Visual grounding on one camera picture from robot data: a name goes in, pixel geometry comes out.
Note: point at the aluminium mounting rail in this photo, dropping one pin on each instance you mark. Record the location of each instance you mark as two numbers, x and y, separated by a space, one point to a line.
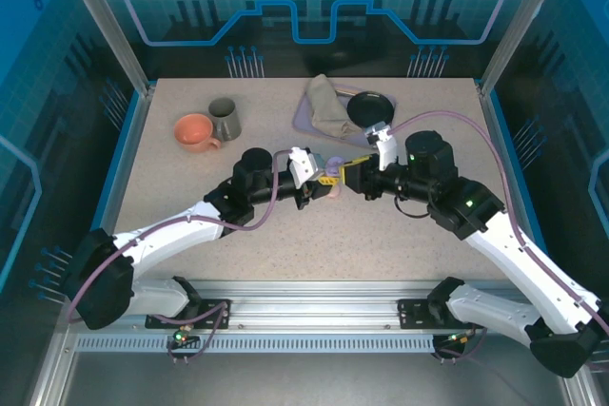
309 306

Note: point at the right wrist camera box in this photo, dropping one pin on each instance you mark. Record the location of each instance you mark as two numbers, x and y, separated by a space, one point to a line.
385 149

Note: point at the left aluminium frame post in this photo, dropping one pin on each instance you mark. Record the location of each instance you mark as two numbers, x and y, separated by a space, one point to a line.
109 30

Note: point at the right aluminium frame post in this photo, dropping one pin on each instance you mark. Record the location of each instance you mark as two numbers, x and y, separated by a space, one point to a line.
518 30

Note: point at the lavender plastic tray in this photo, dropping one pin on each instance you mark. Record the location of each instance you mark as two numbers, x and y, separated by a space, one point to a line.
302 118

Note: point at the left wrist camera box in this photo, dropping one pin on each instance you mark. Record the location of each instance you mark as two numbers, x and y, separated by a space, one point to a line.
302 166

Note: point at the aluminium frame post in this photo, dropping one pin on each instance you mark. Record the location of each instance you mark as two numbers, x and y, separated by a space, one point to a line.
109 30
518 30

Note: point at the aluminium side rail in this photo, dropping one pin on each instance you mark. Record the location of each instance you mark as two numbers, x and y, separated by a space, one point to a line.
124 163
495 130

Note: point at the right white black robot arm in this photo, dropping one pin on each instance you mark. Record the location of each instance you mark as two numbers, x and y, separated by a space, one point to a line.
514 254

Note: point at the left green LED connector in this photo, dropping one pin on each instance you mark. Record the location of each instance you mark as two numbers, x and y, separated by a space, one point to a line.
180 337

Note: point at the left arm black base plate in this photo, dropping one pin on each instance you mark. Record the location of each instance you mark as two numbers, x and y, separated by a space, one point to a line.
227 303

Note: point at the black round plate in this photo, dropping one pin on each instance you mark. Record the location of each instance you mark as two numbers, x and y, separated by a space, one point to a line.
370 109

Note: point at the pink earbud charging case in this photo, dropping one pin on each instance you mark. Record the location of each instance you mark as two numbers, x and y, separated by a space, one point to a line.
337 193

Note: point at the right green LED connector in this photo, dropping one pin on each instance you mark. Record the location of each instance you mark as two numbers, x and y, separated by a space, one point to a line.
459 339

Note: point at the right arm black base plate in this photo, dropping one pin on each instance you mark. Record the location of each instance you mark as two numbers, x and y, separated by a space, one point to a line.
411 315

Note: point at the left aluminium side rail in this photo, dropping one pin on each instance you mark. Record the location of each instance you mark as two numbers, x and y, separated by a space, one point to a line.
124 163

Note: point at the grey ceramic mug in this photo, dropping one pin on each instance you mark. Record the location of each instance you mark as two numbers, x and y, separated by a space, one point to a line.
229 126

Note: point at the right aluminium side rail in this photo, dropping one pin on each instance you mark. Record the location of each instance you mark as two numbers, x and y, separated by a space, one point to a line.
495 130

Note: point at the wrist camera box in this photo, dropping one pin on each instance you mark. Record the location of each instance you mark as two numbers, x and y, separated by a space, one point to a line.
385 149
302 166

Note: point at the brown wooden utensil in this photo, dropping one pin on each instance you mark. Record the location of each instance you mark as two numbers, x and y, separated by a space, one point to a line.
346 90

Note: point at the orange ceramic cup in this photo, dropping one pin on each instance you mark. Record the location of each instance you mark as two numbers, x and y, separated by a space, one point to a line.
192 130

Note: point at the green led connector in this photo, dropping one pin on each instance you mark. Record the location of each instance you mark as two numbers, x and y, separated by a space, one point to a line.
459 339
180 337

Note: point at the purple earbud charging case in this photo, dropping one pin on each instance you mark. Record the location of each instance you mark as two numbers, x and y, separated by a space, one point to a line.
335 161

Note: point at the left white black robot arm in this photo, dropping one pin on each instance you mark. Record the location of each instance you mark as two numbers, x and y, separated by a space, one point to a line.
166 235

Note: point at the beige folded cloth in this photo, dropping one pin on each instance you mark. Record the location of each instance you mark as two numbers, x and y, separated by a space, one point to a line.
328 106

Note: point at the steel base panel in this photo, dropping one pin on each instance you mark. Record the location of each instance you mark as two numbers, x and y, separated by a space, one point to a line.
309 382

